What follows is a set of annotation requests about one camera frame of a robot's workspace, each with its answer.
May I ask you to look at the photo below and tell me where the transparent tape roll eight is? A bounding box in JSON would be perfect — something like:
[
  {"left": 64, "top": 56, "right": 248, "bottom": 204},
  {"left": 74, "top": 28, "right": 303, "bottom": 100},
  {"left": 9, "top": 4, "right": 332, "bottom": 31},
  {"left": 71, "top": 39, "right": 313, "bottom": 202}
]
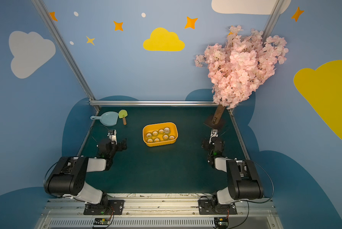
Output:
[{"left": 164, "top": 127, "right": 171, "bottom": 134}]

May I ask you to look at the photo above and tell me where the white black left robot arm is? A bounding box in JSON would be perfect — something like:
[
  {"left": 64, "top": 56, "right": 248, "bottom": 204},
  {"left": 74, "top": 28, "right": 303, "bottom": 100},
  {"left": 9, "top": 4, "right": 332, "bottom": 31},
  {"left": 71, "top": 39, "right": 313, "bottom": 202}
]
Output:
[{"left": 44, "top": 138, "right": 127, "bottom": 206}]

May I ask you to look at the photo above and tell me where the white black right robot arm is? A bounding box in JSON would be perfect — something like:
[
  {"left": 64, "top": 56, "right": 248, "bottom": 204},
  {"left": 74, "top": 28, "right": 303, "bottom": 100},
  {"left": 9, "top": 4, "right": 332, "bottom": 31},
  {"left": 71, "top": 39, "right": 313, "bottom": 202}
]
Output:
[{"left": 202, "top": 136, "right": 264, "bottom": 205}]

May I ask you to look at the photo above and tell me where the yellow plastic storage box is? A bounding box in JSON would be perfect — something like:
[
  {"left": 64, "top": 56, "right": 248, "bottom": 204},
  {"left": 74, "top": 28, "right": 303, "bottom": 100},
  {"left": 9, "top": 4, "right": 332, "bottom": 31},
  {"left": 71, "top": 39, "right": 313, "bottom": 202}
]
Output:
[{"left": 142, "top": 122, "right": 178, "bottom": 147}]

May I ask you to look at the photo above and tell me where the light blue toy pan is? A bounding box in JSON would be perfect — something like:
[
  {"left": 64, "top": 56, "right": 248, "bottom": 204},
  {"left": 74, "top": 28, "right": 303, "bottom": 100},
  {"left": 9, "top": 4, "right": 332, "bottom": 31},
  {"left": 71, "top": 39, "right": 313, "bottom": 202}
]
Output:
[{"left": 90, "top": 111, "right": 119, "bottom": 127}]

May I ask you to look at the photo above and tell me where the green toy spatula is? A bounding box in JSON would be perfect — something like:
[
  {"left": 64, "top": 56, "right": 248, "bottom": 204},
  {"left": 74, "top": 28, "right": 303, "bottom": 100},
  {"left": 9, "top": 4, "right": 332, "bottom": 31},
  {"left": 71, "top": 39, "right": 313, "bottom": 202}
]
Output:
[{"left": 119, "top": 109, "right": 128, "bottom": 125}]

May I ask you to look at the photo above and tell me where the left green circuit board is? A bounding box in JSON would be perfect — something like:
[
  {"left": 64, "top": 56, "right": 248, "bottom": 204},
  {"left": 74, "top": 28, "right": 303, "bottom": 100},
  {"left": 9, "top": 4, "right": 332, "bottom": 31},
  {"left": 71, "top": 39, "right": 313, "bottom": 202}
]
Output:
[{"left": 93, "top": 218, "right": 111, "bottom": 227}]

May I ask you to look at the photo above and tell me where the green circuit board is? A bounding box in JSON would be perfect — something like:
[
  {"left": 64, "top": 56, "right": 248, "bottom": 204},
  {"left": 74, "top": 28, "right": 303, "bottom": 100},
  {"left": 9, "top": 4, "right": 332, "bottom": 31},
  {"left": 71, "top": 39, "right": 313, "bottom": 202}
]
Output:
[
  {"left": 93, "top": 218, "right": 111, "bottom": 227},
  {"left": 214, "top": 218, "right": 229, "bottom": 229}
]

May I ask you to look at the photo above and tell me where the right green circuit board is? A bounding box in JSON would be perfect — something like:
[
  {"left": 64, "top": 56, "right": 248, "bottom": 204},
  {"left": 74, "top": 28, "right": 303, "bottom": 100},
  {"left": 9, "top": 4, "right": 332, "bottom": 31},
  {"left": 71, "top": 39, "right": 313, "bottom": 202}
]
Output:
[{"left": 214, "top": 218, "right": 229, "bottom": 229}]

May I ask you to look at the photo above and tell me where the pink artificial blossom tree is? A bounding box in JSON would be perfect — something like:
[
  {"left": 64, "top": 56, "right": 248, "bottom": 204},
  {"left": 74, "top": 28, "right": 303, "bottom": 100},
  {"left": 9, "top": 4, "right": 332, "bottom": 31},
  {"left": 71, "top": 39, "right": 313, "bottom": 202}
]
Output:
[{"left": 195, "top": 25, "right": 289, "bottom": 129}]

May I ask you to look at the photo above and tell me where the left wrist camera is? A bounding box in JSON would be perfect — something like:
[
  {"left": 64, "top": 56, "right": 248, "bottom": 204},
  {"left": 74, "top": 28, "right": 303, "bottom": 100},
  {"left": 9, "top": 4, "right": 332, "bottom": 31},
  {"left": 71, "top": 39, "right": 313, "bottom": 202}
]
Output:
[{"left": 108, "top": 129, "right": 117, "bottom": 145}]

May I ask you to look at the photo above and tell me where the aluminium frame back bar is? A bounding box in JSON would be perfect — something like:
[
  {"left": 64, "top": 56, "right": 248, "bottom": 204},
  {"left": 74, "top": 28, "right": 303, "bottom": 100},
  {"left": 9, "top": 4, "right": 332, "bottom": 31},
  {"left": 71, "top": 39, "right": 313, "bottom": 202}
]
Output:
[{"left": 90, "top": 100, "right": 217, "bottom": 107}]

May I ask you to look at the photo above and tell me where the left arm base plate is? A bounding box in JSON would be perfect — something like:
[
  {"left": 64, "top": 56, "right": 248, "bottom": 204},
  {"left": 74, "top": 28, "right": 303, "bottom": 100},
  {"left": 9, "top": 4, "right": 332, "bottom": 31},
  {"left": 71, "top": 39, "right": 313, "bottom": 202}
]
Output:
[{"left": 83, "top": 199, "right": 125, "bottom": 216}]

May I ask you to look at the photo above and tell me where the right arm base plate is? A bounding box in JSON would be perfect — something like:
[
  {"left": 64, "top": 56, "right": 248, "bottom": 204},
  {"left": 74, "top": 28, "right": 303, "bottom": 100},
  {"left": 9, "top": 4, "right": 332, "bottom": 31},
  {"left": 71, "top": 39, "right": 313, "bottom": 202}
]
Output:
[{"left": 198, "top": 198, "right": 237, "bottom": 215}]

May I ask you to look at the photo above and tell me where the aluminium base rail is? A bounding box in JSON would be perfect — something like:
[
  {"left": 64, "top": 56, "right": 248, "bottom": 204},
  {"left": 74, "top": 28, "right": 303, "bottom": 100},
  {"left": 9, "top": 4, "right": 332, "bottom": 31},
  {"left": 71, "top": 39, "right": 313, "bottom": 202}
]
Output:
[{"left": 35, "top": 193, "right": 283, "bottom": 229}]

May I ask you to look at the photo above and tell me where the aluminium frame left post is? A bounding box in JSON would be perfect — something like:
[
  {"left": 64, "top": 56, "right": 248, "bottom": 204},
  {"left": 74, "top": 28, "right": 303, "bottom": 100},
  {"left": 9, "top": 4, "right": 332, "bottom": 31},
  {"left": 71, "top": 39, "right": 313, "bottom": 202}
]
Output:
[{"left": 32, "top": 0, "right": 96, "bottom": 104}]

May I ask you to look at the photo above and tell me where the aluminium frame post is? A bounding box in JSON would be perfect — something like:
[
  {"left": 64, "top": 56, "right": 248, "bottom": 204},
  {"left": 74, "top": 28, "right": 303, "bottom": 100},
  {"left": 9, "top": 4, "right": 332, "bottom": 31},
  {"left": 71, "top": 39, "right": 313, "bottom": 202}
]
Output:
[
  {"left": 262, "top": 0, "right": 285, "bottom": 42},
  {"left": 32, "top": 0, "right": 96, "bottom": 104}
]

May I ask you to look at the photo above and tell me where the aluminium frame right post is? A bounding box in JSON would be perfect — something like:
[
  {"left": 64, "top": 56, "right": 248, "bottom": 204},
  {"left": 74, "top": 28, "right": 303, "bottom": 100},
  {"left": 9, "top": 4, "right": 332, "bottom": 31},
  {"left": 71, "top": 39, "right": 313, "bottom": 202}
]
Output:
[{"left": 262, "top": 0, "right": 285, "bottom": 42}]

